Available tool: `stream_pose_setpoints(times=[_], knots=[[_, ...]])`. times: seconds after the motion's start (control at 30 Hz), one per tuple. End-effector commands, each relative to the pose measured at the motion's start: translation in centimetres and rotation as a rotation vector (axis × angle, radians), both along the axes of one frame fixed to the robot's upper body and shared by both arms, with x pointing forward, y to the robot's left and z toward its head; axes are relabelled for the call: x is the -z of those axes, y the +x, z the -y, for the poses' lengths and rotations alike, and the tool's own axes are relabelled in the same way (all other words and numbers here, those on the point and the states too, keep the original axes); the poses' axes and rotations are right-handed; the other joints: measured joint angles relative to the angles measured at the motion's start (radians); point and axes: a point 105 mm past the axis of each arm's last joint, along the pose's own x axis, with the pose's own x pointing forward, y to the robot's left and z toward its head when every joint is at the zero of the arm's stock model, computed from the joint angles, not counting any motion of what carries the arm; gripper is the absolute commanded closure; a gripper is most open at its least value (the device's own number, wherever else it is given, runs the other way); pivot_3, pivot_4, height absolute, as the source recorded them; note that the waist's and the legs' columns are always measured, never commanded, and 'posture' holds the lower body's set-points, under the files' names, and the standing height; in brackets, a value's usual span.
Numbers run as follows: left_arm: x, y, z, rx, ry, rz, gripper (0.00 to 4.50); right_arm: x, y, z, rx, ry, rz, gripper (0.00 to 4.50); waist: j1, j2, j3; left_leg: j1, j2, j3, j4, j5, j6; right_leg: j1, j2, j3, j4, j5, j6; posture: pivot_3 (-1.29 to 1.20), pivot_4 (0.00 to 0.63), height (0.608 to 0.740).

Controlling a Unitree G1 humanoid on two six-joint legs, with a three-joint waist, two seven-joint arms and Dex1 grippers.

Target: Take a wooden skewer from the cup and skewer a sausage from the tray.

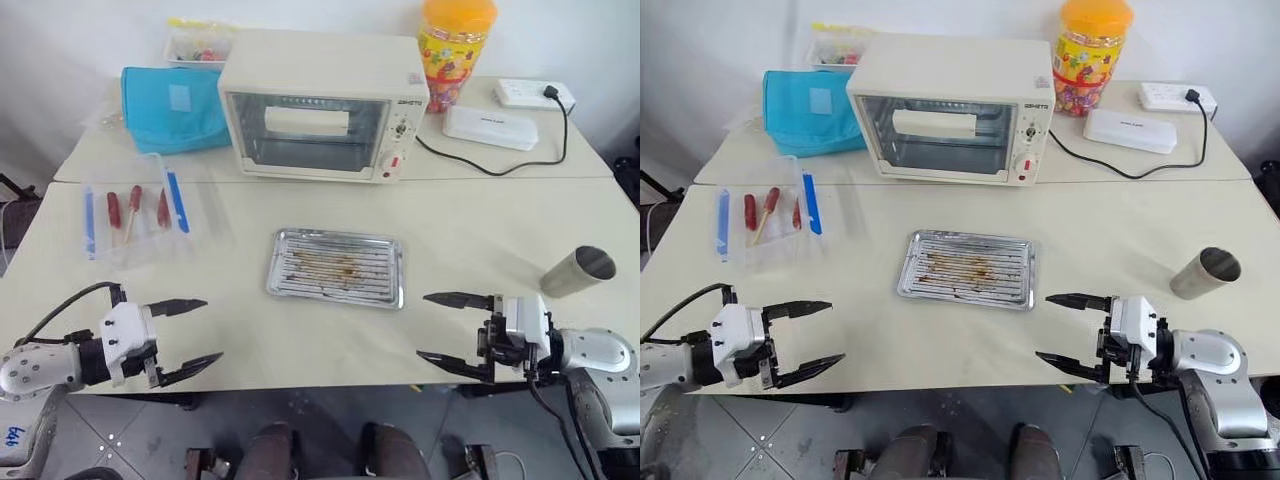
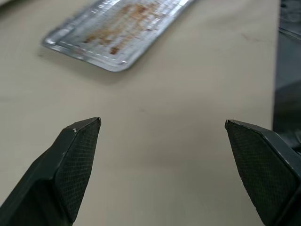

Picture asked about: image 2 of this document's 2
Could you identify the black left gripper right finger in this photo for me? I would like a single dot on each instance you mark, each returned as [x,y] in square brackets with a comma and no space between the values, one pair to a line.
[263,174]

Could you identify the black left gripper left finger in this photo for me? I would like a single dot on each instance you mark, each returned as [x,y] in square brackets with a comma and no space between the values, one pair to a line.
[47,183]

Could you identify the silver metal grill tray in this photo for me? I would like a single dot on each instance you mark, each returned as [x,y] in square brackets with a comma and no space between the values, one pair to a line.
[117,30]

